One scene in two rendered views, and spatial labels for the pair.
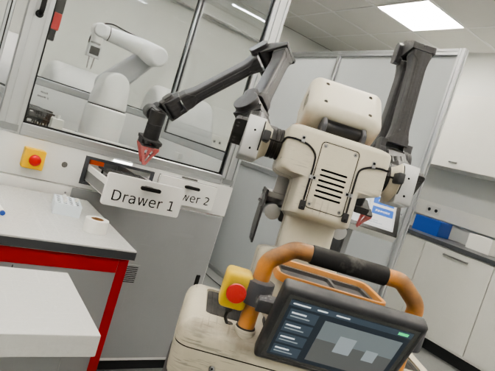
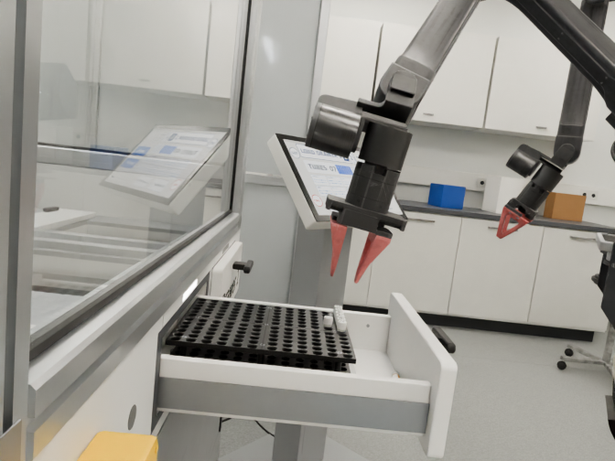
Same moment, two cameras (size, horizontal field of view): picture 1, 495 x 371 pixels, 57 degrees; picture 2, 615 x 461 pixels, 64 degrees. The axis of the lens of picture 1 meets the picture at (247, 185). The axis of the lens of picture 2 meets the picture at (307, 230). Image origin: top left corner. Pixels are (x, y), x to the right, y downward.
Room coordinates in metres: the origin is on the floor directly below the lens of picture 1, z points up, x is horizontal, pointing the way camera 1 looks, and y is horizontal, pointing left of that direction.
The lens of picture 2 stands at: (1.38, 0.95, 1.12)
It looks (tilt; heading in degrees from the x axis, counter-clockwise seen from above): 8 degrees down; 303
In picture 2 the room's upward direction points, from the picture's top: 7 degrees clockwise
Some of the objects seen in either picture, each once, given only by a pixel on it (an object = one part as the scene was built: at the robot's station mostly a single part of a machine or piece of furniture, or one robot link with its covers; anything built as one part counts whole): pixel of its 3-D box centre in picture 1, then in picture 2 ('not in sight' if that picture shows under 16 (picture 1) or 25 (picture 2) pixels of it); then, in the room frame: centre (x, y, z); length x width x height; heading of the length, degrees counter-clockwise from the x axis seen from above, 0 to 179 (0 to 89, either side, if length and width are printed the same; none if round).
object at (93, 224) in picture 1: (96, 225); not in sight; (1.36, 0.40, 0.78); 0.07 x 0.07 x 0.04
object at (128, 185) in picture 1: (144, 196); (411, 359); (1.60, 0.34, 0.87); 0.29 x 0.02 x 0.11; 125
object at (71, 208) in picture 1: (66, 205); not in sight; (1.50, 0.55, 0.78); 0.12 x 0.08 x 0.04; 27
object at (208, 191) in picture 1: (186, 193); (227, 280); (2.02, 0.25, 0.87); 0.29 x 0.02 x 0.11; 125
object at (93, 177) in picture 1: (124, 185); (257, 349); (1.77, 0.46, 0.86); 0.40 x 0.26 x 0.06; 35
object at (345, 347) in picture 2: not in sight; (341, 334); (1.68, 0.39, 0.90); 0.18 x 0.02 x 0.01; 125
